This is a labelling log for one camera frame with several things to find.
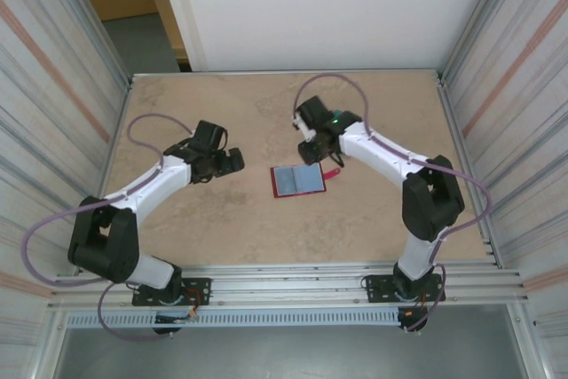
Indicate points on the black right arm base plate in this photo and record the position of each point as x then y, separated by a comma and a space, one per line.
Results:
377, 285

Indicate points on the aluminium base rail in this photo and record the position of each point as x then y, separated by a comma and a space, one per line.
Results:
284, 283

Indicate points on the red card holder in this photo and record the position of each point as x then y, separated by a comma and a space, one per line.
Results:
297, 179

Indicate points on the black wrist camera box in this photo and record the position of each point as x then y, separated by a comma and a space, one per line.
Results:
207, 134
313, 108

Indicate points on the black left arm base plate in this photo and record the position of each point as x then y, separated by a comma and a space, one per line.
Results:
202, 285

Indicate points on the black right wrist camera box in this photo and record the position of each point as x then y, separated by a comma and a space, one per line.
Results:
313, 108

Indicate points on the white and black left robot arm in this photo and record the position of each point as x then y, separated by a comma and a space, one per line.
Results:
151, 183

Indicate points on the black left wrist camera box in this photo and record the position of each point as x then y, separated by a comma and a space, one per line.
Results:
207, 134

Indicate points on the white door frame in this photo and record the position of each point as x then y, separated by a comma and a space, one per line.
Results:
182, 10

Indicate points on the corrugated metal side panel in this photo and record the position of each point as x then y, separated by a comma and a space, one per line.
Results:
523, 130
44, 130

